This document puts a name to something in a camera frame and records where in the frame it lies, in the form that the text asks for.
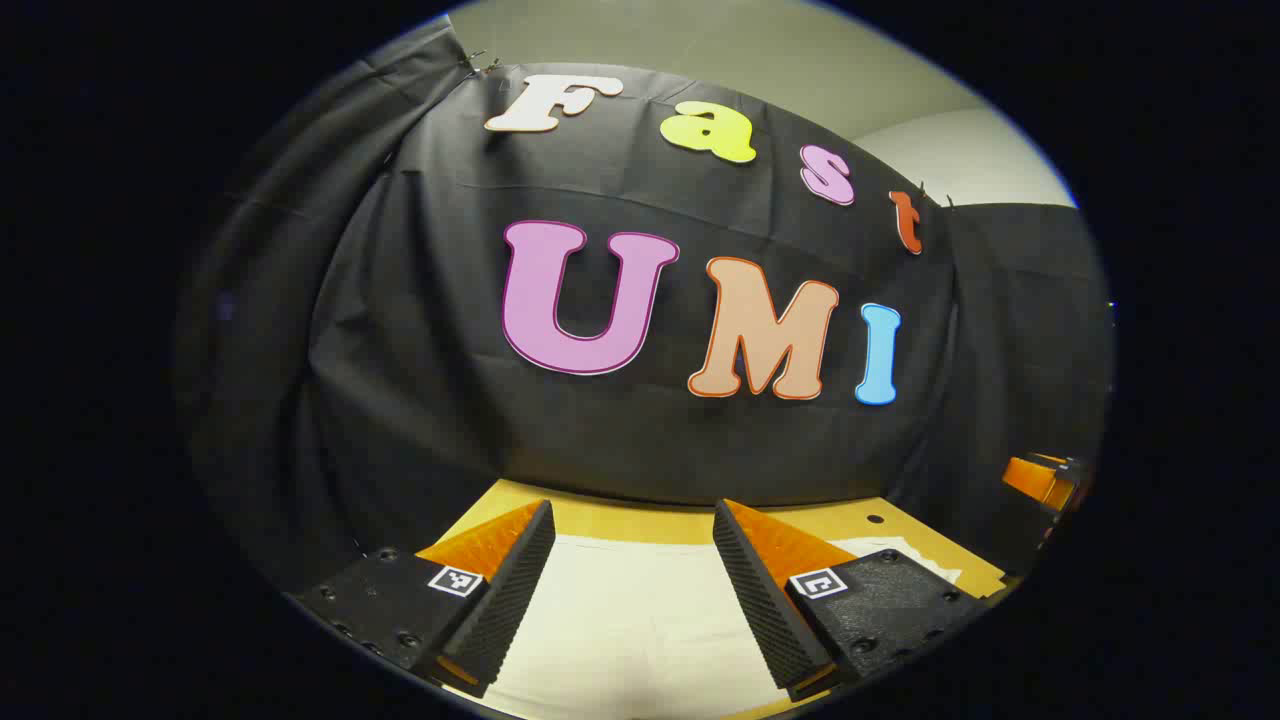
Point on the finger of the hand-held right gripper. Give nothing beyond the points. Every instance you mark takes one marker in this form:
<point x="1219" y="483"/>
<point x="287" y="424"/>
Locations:
<point x="1040" y="478"/>

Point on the white jeans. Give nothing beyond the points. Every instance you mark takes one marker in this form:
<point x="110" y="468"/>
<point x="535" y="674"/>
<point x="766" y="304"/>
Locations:
<point x="640" y="640"/>

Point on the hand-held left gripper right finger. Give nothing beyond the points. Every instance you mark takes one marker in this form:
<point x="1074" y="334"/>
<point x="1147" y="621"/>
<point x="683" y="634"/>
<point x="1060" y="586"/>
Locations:
<point x="760" y="600"/>

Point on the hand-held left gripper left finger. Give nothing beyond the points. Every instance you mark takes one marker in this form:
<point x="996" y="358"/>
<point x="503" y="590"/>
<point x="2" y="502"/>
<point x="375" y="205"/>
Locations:
<point x="510" y="595"/>

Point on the black backdrop cloth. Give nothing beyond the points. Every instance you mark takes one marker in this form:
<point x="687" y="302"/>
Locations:
<point x="420" y="350"/>

